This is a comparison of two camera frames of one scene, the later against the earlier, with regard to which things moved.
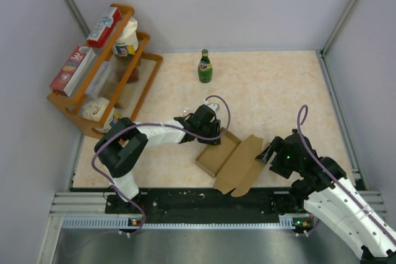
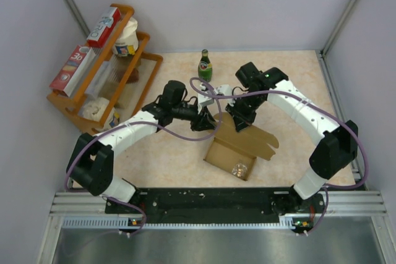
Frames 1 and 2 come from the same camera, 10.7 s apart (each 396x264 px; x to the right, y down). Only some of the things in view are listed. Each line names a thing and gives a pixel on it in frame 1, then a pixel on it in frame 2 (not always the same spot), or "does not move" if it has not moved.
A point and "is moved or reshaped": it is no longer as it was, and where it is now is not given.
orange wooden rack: (117, 79) does not move
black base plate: (208, 206) does not move
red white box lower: (72, 70) does not move
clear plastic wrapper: (184, 111) is moved or reshaped
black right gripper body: (282, 162) -> (244, 109)
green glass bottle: (205, 68) does not move
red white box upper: (99, 37) does not move
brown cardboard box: (232, 162) is moved or reshaped
